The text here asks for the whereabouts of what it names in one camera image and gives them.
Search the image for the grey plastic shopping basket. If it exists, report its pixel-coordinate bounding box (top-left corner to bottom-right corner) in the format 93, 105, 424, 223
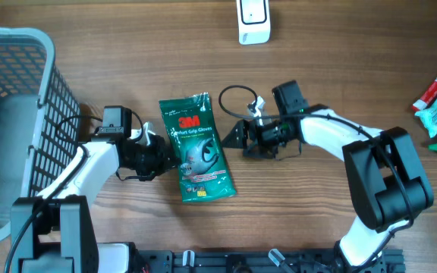
0, 27, 80, 241

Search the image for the black right camera cable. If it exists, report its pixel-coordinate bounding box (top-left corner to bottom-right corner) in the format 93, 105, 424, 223
218, 85, 417, 272

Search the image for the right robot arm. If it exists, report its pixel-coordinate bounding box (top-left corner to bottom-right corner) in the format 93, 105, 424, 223
222, 80, 434, 272

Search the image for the green 3M glove packet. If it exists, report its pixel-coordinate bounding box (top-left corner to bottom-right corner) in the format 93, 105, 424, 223
159, 93, 237, 202

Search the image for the red snack packet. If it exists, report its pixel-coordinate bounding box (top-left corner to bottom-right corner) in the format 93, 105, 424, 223
411, 77, 437, 112

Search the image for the black camera cable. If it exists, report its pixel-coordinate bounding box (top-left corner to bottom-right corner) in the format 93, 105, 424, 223
4, 113, 146, 273
218, 85, 417, 272

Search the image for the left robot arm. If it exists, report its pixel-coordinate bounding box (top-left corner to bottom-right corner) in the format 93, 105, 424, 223
4, 105, 181, 272

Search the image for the black left camera cable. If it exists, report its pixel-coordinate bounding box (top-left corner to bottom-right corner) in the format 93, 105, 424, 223
4, 113, 146, 273

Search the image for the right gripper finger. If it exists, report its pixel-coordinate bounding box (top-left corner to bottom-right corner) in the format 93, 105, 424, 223
222, 120, 249, 149
243, 146, 278, 159

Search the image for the white barcode scanner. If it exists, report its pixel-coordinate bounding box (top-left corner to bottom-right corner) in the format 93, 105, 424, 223
236, 0, 272, 46

